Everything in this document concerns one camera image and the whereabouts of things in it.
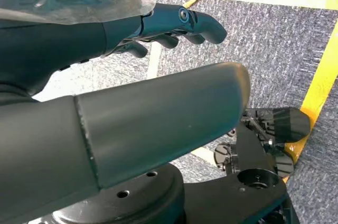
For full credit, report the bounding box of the black robot foot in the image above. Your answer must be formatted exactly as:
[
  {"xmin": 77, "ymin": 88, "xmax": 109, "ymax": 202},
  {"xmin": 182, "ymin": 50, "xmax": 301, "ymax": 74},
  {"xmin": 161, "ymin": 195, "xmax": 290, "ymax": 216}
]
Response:
[{"xmin": 214, "ymin": 107, "xmax": 311, "ymax": 181}]

